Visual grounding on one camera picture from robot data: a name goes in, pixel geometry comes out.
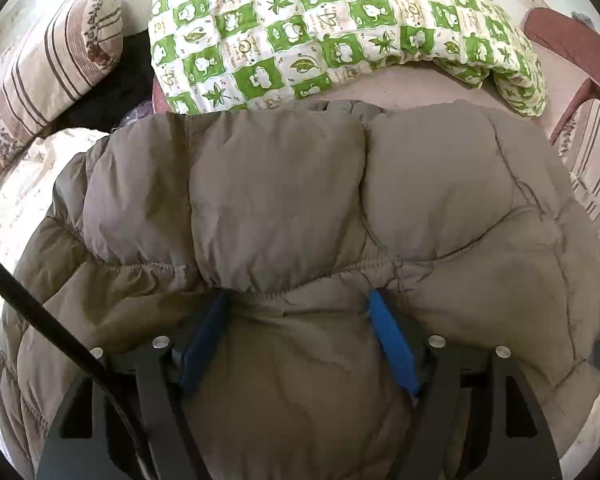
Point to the pink bed sheet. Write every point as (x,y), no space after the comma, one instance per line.
(403,88)

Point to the white leaf-print duvet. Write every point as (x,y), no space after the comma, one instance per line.
(26,191)

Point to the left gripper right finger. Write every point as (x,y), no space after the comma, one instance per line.
(452,385)

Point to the green white checked pillow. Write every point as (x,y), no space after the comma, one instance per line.
(211,55)

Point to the olive quilted hooded jacket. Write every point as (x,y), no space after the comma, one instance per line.
(465,214)

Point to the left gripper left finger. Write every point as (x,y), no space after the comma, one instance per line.
(88,440)

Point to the striped floral pillow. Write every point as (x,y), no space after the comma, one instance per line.
(52,65)

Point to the striped floral side cushion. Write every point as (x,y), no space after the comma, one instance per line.
(579,149)

